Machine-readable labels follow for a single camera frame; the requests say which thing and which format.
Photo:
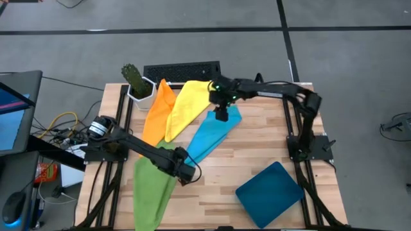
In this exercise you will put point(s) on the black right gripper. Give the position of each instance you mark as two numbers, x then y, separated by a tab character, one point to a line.
223	93

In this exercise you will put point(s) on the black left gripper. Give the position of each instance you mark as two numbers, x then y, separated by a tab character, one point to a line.
173	158

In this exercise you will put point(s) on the blue microfiber towel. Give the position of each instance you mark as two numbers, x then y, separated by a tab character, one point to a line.
208	134

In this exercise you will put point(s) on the yellow microfiber towel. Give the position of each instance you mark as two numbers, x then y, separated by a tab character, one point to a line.
186	109

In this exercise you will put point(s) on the green microfiber towel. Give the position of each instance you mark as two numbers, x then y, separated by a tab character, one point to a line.
151	199

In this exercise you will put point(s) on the orange microfiber towel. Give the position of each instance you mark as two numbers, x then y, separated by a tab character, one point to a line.
157	118

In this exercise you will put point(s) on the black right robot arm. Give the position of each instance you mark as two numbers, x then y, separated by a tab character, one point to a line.
273	88

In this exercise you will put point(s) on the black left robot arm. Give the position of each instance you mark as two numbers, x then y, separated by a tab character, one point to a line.
141	146

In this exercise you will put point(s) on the black perforated grille panel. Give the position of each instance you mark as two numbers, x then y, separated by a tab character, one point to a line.
180	72

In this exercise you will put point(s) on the dark blue square tray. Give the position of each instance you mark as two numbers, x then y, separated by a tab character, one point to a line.
269	195

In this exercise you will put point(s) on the green cactus plant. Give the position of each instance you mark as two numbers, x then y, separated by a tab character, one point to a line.
135	80

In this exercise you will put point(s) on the white power strip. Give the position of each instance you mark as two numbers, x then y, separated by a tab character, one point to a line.
77	150

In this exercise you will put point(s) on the white box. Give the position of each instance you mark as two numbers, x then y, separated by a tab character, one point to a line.
72	176

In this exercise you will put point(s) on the black desk bar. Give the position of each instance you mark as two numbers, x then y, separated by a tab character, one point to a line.
54	154

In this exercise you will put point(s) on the orange snack bag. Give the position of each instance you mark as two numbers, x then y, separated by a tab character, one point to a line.
46	172

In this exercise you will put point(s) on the dark grey desk surface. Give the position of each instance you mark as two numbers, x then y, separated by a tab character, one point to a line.
16	173

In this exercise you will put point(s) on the black computer mouse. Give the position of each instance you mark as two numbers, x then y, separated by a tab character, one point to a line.
13	205

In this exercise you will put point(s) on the grey monitor with blue screen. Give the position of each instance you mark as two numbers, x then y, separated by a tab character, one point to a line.
13	128

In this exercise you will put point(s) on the black aluminium table frame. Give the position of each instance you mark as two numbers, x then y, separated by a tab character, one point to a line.
288	118

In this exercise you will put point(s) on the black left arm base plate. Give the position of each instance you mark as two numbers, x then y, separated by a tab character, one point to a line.
96	155

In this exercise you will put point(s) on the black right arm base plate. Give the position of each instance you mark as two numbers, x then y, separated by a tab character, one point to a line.
322	150

